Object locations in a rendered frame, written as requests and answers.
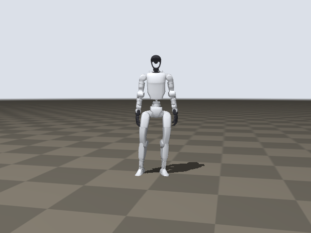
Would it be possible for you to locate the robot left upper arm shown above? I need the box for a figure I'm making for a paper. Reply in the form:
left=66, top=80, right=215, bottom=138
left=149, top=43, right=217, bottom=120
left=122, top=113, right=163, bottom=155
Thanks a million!
left=165, top=73, right=175, bottom=98

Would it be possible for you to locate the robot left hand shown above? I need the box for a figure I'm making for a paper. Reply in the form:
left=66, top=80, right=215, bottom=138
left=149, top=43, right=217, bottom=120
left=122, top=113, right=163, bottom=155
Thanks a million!
left=172, top=109, right=178, bottom=126

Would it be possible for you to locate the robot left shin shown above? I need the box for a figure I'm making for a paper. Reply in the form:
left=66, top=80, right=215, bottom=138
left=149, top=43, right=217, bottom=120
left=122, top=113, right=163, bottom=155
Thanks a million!
left=160, top=143, right=169, bottom=170

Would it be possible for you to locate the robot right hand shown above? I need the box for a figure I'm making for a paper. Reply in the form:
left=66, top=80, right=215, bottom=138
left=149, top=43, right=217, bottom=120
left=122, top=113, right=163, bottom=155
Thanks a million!
left=135, top=110, right=140, bottom=127

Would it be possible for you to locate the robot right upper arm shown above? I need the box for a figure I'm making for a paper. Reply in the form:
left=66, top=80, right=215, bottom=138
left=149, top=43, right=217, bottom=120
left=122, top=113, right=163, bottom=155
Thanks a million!
left=138, top=74, right=147, bottom=98

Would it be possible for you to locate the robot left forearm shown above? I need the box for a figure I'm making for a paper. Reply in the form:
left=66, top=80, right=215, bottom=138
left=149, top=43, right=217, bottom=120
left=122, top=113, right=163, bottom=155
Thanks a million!
left=170, top=94, right=178, bottom=112

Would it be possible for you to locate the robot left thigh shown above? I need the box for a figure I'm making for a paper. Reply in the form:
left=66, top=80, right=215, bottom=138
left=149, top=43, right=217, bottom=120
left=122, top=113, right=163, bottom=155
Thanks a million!
left=160, top=111, right=172, bottom=147

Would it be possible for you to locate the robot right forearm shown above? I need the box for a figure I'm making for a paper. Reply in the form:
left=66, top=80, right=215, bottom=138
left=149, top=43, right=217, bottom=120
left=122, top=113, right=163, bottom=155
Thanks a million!
left=135, top=97, right=143, bottom=113

